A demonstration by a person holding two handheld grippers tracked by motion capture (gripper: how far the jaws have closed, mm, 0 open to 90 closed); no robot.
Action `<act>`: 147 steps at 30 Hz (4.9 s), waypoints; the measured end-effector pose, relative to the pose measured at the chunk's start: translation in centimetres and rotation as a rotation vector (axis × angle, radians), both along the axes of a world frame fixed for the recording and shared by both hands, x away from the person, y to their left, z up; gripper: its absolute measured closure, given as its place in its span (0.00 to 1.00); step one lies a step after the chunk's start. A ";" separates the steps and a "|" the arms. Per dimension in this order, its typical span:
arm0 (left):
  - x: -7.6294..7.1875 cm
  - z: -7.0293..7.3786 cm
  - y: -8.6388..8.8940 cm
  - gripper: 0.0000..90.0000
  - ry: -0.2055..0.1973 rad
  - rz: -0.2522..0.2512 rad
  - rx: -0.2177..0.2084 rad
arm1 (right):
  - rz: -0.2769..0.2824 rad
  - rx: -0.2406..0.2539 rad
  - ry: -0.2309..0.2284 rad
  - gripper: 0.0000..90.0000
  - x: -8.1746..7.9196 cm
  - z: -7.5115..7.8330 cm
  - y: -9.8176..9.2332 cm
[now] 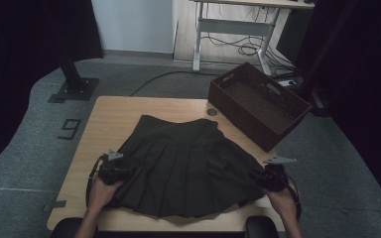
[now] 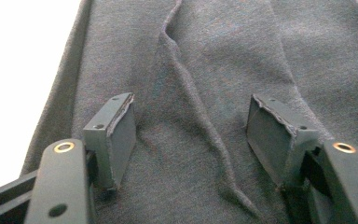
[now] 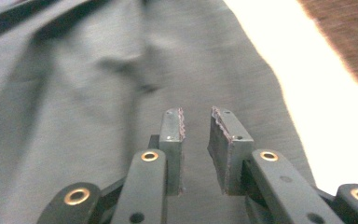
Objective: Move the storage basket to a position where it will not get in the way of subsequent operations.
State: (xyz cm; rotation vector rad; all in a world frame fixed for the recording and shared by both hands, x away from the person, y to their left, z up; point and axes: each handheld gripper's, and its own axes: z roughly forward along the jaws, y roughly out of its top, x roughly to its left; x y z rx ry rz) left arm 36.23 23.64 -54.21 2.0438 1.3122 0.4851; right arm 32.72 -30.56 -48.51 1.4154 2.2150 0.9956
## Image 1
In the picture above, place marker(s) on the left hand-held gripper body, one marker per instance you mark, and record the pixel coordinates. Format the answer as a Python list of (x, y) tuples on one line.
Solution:
[(110, 172)]

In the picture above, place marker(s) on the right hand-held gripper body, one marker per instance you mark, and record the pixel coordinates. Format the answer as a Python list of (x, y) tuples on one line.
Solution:
[(274, 177)]

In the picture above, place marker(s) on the dark pleated skirt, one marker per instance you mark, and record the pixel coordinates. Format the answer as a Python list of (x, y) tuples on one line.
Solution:
[(185, 165)]

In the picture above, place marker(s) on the brown woven basket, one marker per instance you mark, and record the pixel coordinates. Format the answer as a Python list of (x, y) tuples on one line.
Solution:
[(238, 112)]

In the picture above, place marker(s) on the person's left hand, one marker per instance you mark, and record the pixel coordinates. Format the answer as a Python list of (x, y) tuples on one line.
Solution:
[(102, 195)]

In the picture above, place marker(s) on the person's right hand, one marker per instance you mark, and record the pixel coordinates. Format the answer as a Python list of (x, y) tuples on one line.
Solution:
[(282, 203)]

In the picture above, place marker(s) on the black tape floor marking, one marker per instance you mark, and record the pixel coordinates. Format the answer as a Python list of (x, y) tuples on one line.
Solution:
[(76, 130)]

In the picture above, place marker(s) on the grey tape piece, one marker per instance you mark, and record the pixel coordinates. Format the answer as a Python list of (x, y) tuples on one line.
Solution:
[(54, 205)]

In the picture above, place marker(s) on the round dark table grommet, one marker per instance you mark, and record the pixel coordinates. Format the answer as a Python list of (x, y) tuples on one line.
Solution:
[(212, 112)]

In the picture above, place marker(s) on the white power strip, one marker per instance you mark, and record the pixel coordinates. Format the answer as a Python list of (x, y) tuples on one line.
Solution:
[(289, 82)]

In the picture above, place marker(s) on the black curtain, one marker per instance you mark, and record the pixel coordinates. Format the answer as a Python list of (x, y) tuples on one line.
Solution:
[(13, 66), (370, 99)]

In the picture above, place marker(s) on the dark box under desk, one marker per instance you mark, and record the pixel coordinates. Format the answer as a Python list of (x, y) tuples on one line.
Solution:
[(292, 36)]

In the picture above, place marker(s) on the black stand with base plate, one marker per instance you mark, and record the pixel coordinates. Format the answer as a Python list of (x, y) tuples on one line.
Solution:
[(320, 102), (76, 87)]

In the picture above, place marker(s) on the white metal desk frame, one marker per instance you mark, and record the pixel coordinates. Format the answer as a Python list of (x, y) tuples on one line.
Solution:
[(234, 27)]

